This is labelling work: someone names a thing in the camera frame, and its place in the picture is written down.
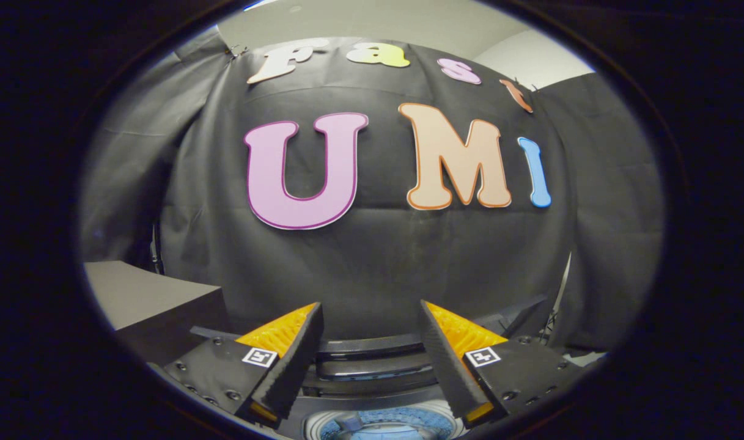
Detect hanging black cables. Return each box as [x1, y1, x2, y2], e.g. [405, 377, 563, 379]
[546, 251, 575, 344]

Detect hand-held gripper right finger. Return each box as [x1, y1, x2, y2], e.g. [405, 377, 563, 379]
[419, 299, 592, 428]

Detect black backdrop cloth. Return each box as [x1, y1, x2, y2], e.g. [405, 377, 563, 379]
[78, 27, 664, 354]

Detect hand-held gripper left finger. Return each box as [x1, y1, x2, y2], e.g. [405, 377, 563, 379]
[145, 302, 325, 430]

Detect dark cabinet with beige door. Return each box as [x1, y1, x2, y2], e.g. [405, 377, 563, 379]
[83, 261, 233, 369]

